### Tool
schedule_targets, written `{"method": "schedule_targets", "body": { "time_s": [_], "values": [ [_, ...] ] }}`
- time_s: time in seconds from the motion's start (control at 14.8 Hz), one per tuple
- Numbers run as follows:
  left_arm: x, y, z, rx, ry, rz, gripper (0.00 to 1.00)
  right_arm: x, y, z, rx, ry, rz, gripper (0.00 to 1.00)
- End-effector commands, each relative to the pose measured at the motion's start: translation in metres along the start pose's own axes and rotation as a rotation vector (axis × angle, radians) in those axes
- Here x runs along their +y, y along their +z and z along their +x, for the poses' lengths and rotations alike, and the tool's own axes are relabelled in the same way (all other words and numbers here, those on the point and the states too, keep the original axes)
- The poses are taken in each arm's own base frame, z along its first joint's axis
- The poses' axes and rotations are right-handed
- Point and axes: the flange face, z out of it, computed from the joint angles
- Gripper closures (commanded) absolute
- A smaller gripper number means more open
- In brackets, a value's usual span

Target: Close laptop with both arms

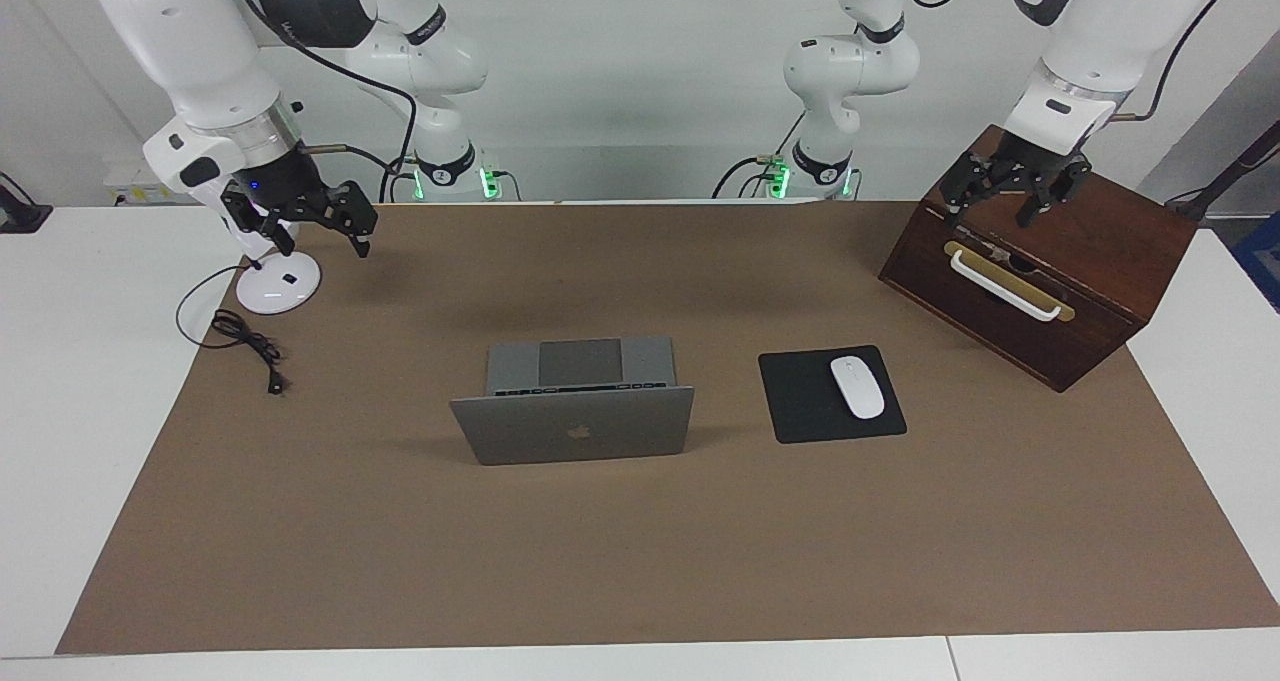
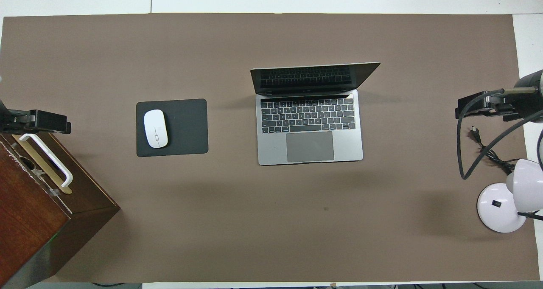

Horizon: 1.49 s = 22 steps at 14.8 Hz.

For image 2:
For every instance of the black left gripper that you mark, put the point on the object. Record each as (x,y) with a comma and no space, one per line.
(15,121)

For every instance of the black mouse pad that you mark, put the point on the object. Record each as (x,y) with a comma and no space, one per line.
(188,127)

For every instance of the grey laptop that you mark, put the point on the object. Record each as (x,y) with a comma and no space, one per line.
(312,127)

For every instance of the white computer mouse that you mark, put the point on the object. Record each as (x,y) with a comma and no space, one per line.
(155,128)

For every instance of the white desk lamp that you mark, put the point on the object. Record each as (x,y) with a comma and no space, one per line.
(500,206)

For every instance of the brown table mat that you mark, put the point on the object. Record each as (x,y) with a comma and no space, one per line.
(271,229)

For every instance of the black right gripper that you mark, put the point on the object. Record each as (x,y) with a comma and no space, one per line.
(526,104)

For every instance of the dark wooden box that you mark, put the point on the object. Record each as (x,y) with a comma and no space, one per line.
(38,221)

